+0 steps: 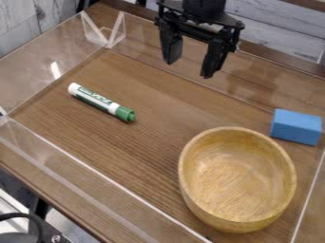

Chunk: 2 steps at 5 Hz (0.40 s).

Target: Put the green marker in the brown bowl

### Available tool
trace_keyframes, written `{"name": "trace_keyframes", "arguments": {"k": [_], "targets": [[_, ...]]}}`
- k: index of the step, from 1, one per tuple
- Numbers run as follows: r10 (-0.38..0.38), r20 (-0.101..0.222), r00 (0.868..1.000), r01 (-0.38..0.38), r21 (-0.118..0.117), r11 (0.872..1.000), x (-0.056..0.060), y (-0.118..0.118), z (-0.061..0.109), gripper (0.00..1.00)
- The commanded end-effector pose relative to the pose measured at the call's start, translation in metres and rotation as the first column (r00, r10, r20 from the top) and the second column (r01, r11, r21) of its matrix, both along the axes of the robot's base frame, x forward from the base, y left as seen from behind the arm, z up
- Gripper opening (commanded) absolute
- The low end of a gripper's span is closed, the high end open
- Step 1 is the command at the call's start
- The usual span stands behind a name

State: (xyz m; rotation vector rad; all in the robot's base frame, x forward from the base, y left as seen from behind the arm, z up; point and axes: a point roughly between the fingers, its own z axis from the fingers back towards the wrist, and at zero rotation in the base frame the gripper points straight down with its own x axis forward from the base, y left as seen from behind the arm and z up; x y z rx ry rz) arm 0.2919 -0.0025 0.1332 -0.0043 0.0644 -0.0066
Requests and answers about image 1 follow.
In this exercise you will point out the green and white marker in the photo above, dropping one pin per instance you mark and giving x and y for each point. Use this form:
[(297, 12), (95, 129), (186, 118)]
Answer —
[(101, 102)]

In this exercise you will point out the black metal table leg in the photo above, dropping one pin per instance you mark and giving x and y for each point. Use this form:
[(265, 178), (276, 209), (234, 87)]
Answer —
[(42, 208)]

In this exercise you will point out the blue foam block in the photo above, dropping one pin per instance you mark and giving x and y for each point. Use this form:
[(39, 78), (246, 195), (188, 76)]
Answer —
[(296, 127)]

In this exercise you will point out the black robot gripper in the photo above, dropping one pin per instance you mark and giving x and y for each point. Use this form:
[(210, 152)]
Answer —
[(202, 20)]

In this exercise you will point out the brown wooden bowl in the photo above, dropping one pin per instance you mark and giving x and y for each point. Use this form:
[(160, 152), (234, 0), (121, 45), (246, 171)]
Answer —
[(237, 179)]

